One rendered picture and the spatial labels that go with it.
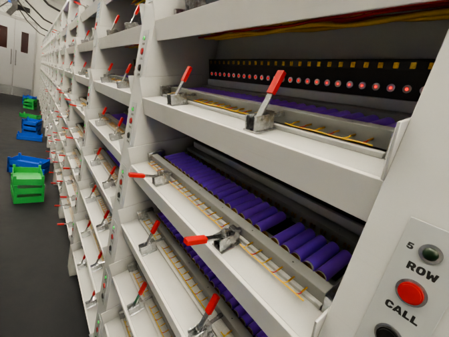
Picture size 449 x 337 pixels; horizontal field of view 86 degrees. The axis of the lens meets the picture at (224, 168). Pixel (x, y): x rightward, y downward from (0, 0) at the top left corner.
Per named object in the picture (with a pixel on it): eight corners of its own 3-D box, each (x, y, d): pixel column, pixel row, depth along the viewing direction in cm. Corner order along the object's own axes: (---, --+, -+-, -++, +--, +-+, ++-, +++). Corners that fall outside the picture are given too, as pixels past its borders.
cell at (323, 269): (351, 263, 35) (325, 286, 32) (339, 256, 37) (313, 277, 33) (353, 254, 35) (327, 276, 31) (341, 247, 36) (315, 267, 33)
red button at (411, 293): (417, 310, 18) (427, 293, 17) (393, 295, 19) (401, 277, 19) (421, 306, 18) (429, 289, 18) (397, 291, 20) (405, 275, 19)
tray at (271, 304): (303, 379, 27) (317, 323, 23) (133, 178, 71) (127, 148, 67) (386, 286, 37) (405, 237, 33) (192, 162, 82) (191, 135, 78)
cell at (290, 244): (305, 227, 41) (279, 242, 37) (315, 229, 39) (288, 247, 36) (307, 236, 41) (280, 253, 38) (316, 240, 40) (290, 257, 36)
